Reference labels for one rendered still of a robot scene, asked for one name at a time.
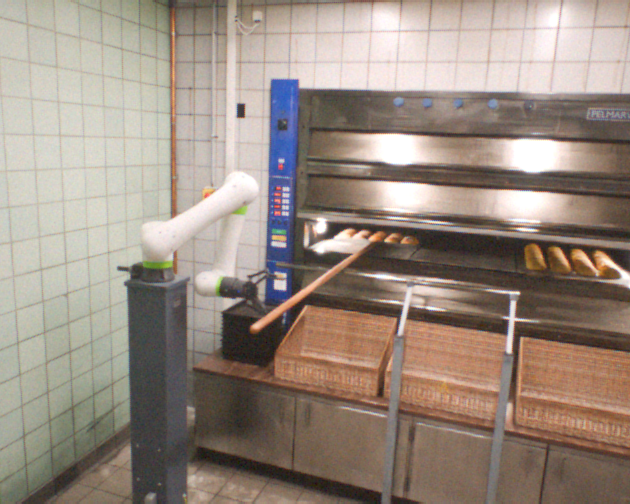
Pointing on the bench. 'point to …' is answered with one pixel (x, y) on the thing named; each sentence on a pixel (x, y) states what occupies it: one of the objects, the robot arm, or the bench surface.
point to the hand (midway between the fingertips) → (281, 295)
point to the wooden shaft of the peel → (305, 291)
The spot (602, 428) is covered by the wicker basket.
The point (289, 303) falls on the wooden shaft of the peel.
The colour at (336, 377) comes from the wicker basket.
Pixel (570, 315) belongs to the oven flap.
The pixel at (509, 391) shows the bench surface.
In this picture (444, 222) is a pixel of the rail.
